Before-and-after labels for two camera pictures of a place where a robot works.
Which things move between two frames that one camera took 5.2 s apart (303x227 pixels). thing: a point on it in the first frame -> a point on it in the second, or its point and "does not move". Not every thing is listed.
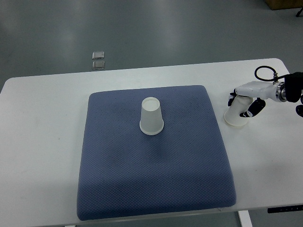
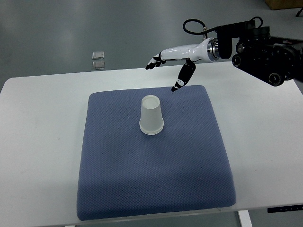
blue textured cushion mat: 124,172 does not move
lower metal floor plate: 98,65 does not move
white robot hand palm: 264,90 -> 208,49
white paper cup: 241,104 -> 151,122
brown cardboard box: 275,4 does not move
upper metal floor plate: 98,55 does not move
